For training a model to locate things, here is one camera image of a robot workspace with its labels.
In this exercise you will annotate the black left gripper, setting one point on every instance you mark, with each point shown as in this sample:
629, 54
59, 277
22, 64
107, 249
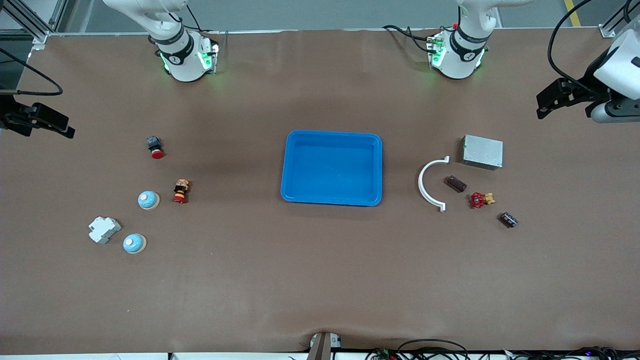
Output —
588, 91

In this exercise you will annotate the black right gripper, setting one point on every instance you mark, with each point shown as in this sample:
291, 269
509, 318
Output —
11, 119

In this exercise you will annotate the black electrolytic capacitor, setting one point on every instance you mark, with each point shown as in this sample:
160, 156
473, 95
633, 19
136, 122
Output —
509, 219

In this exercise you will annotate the brown electrolytic capacitor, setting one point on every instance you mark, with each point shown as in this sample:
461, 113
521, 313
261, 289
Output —
456, 183

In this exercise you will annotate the scuffed blue desk bell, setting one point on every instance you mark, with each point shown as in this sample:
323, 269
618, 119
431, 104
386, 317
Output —
148, 200

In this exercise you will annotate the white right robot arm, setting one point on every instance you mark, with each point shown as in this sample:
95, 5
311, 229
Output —
182, 60

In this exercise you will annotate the blue plastic tray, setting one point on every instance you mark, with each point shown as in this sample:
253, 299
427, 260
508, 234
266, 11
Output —
330, 167

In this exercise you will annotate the silver power supply box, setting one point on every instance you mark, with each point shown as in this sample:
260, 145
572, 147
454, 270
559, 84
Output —
482, 151

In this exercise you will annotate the red emergency stop button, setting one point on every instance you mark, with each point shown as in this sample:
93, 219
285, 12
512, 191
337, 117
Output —
156, 152

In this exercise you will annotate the white circuit breaker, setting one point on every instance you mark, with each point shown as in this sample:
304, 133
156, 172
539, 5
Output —
104, 230

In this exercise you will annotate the aluminium frame profile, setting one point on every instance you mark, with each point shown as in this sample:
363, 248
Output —
617, 17
30, 22

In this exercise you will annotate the red yellow push button switch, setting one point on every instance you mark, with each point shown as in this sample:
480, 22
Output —
180, 192

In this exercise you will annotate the metal table edge bracket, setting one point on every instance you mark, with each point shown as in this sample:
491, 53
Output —
322, 345

